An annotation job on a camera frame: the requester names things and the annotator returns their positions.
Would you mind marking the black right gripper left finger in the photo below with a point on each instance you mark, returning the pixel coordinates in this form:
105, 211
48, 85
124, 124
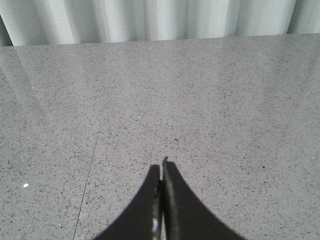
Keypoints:
141, 219

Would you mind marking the pale green curtain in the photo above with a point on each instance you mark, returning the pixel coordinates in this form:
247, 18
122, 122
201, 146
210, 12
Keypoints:
42, 22

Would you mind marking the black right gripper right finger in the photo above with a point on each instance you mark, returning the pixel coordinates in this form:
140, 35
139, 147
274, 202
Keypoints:
185, 216

